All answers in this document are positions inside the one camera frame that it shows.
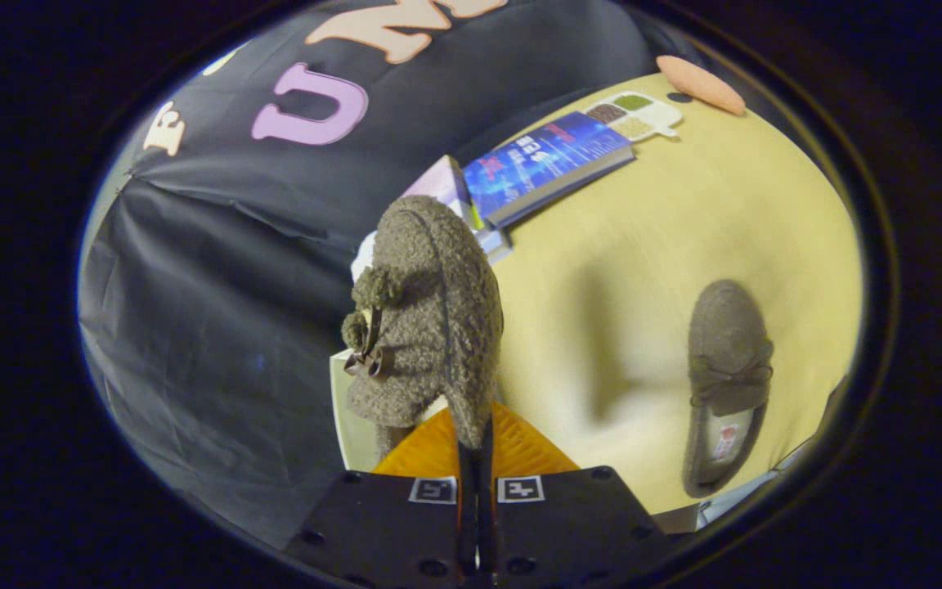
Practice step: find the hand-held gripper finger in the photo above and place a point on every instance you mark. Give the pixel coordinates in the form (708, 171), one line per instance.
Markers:
(486, 499)
(466, 499)

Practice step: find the cream fabric storage box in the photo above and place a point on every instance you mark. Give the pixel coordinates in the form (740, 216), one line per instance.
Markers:
(356, 442)

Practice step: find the grey fuzzy slipper shoe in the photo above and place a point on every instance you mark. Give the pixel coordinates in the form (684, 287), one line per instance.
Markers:
(438, 286)
(728, 327)

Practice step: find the pale blue book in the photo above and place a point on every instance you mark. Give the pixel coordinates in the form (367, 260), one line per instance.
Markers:
(494, 244)

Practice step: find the white plush toy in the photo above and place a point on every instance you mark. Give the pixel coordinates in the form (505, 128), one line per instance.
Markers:
(361, 262)

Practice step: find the pink cover book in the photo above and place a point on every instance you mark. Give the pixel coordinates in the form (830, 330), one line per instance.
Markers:
(442, 184)

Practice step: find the blue cover book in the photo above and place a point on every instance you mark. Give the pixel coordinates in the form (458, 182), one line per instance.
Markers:
(536, 159)

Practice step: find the white compartment seasoning tray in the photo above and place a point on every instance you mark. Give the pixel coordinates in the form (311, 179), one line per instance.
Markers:
(659, 114)

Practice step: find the orange oval sponge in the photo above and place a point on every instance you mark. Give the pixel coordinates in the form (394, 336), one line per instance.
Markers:
(700, 82)

